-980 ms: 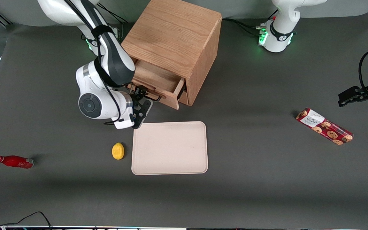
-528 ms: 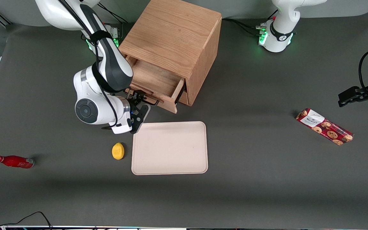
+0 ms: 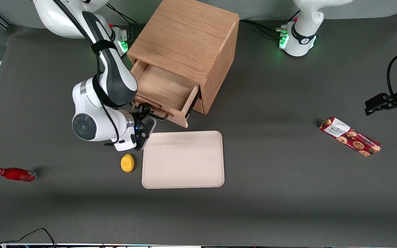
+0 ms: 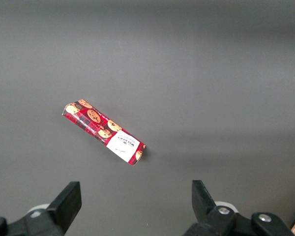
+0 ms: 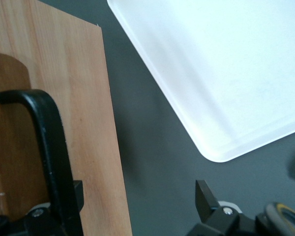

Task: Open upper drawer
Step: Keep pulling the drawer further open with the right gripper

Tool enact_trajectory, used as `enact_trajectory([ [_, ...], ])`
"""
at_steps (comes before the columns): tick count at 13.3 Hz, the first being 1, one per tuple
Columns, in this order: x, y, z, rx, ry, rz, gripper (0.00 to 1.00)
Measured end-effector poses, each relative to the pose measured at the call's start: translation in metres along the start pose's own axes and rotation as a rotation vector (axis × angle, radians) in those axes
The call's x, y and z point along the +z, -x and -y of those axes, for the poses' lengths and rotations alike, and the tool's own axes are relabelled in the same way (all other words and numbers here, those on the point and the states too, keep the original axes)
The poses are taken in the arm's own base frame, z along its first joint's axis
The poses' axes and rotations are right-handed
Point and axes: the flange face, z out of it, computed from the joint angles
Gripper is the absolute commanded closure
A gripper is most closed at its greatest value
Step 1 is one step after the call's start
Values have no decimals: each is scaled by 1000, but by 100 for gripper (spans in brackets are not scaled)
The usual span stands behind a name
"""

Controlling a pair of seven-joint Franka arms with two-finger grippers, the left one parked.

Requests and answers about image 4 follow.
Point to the red tartan cookie box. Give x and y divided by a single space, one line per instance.
100 123

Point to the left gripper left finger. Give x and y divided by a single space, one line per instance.
64 209

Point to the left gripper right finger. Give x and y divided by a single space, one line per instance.
206 211

